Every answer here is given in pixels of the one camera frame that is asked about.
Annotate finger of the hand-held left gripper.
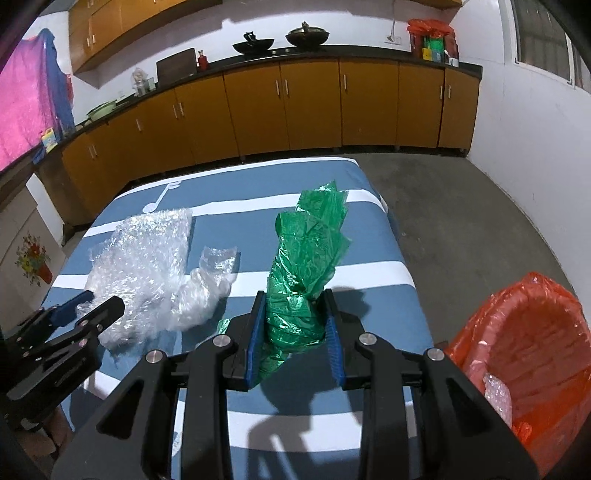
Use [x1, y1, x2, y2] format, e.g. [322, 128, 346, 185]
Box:
[0, 290, 95, 356]
[6, 295, 126, 402]

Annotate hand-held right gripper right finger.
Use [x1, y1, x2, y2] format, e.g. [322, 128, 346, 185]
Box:
[322, 287, 540, 480]

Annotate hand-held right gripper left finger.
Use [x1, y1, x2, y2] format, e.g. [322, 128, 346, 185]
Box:
[50, 290, 269, 480]

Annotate clear bubble wrap sheet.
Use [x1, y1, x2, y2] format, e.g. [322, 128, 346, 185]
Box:
[85, 208, 195, 356]

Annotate green plastic bag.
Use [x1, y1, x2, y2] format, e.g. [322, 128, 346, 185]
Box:
[217, 181, 352, 384]

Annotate red-lined waste basket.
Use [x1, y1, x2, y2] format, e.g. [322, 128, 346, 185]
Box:
[445, 271, 591, 480]

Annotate clear plastic bag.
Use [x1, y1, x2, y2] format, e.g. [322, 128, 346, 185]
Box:
[159, 246, 241, 330]

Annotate white cabinet with flower sticker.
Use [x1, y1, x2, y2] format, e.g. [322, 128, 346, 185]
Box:
[0, 173, 65, 324]

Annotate blue striped tablecloth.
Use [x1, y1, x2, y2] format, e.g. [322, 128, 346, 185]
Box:
[44, 156, 435, 480]

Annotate crumpled clear plastic wrap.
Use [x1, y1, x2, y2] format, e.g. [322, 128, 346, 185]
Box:
[482, 373, 513, 428]

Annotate green enamel basin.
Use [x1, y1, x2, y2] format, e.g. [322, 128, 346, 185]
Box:
[86, 100, 118, 123]

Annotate pink cloth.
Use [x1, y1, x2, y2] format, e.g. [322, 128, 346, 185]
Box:
[0, 28, 58, 171]

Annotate blue cloth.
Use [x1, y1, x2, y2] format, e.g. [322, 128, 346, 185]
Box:
[32, 28, 75, 164]

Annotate glass jar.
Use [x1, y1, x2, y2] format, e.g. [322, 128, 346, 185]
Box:
[130, 67, 155, 97]

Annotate orange base cabinets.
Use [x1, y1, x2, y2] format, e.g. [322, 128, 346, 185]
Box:
[34, 58, 483, 227]

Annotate brown cutting board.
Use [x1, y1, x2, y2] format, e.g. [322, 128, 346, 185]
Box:
[156, 47, 198, 84]

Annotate black kitchen countertop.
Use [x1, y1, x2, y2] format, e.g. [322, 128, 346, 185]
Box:
[32, 45, 483, 153]

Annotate black wok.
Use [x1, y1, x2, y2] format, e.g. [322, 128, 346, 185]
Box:
[232, 31, 275, 55]

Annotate black pot with lid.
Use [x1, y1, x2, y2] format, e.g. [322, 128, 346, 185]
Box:
[285, 21, 331, 49]

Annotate red plastic bag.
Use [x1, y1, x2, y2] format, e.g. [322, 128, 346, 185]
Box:
[406, 18, 455, 40]

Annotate barred window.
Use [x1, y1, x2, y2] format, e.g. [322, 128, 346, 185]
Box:
[510, 0, 591, 90]

